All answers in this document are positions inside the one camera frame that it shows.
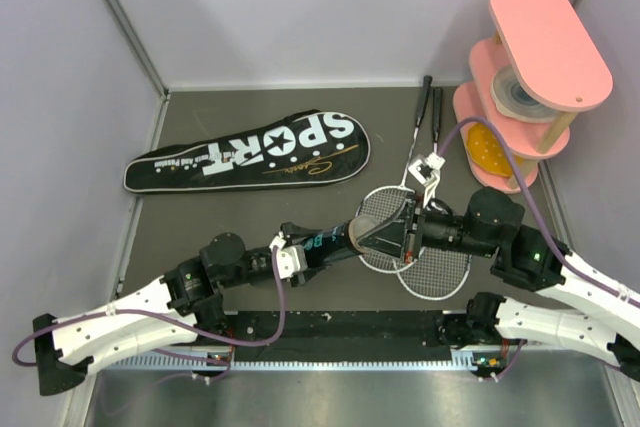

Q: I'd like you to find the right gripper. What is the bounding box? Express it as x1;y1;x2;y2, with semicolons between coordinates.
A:
356;191;496;264

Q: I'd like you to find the white badminton racket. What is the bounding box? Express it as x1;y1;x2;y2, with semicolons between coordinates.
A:
396;87;471;301
352;75;434;276

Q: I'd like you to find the black shuttlecock tube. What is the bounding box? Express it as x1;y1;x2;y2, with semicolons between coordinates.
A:
304;218;364;270

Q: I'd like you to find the black sport racket bag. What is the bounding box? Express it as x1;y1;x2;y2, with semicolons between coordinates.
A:
123;110;371;194

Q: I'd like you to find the clear plastic tube lid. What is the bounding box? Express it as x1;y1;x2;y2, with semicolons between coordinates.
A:
347;215;381;253

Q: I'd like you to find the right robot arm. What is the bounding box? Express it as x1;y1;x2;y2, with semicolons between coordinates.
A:
357;187;639;380

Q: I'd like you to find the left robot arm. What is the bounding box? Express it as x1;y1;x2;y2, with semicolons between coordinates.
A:
33;223;340;397

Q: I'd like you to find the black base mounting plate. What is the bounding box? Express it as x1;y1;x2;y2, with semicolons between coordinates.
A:
235;311;480;362

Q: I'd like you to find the yellow dotted plate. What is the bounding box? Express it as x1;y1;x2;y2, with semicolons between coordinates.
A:
465;123;513;178

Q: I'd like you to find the tape roll on shelf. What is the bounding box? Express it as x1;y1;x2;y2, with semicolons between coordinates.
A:
490;66;556;123

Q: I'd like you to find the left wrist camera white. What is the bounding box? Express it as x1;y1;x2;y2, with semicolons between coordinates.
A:
271;244;308;280

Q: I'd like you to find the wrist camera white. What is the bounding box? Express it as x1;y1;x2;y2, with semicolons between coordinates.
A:
271;244;308;280
408;152;445;209

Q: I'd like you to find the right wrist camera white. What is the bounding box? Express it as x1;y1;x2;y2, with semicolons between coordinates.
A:
408;152;445;209

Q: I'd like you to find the aluminium frame rail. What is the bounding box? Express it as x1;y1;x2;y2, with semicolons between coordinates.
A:
79;307;626;373

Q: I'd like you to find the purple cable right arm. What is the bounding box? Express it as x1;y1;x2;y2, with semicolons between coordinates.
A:
434;117;640;383

